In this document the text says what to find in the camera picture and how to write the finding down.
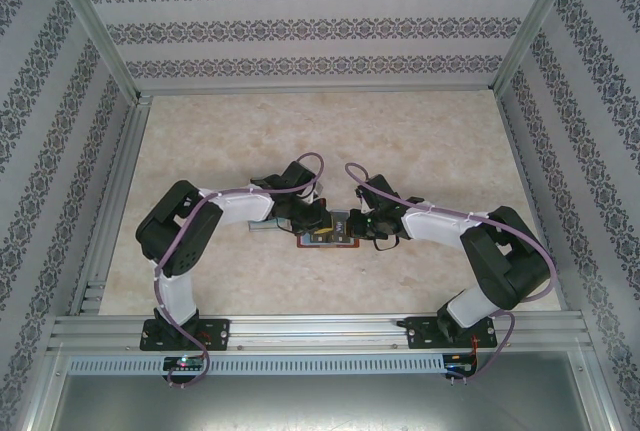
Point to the aluminium slotted floor rail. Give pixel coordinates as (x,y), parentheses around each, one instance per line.
(125,161)

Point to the aluminium frame post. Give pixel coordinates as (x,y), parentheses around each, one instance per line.
(602,391)
(42,391)
(92,21)
(537,21)

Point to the gray metal sheet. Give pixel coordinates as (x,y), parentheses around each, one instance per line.
(320,406)

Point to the wide aluminium mounting rail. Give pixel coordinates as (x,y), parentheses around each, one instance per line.
(320,331)

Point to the aluminium frame crossbar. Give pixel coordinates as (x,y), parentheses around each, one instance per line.
(320,88)

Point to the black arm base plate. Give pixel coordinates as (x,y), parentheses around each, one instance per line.
(420,333)
(217,333)

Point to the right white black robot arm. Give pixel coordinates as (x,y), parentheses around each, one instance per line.
(435,226)

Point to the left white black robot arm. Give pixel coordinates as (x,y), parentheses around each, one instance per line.
(240,208)

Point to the brown leather card holder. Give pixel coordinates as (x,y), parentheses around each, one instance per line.
(350,244)

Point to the black printed credit card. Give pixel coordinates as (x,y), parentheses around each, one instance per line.
(340,228)

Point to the small circuit board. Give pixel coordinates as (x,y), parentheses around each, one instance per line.
(461,368)
(185,363)

